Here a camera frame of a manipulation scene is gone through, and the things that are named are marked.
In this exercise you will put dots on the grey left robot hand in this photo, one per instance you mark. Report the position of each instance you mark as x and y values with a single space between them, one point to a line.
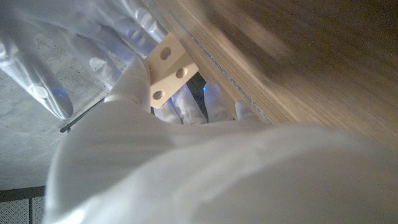
217 174

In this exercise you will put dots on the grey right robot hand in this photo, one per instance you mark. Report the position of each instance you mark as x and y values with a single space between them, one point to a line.
62 46

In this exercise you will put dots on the black backdrop curtain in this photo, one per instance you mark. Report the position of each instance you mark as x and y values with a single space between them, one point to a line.
199 90

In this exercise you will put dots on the wooden board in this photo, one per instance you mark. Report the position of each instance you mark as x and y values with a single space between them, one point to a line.
230 77

